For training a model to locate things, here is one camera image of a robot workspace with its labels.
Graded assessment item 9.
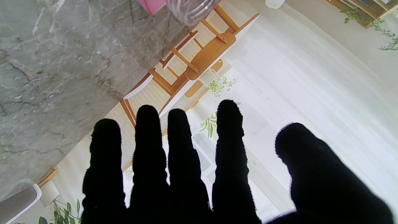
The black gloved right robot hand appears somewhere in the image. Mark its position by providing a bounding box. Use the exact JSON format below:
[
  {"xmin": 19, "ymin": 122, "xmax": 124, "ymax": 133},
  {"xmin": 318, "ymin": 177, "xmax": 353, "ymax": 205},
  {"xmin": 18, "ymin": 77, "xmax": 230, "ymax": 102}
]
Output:
[{"xmin": 80, "ymin": 100, "xmax": 395, "ymax": 224}]

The pink square jar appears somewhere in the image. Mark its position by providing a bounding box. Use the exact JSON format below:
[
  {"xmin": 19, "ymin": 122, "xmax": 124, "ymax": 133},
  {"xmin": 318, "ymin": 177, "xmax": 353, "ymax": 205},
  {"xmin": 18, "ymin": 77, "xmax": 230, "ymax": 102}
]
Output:
[{"xmin": 137, "ymin": 0, "xmax": 222, "ymax": 27}]

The white rounded chair back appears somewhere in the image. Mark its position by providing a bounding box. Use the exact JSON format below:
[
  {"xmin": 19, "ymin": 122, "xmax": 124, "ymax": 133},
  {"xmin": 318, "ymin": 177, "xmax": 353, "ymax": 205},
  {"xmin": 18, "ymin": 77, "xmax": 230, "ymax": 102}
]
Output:
[{"xmin": 0, "ymin": 179, "xmax": 42, "ymax": 224}]

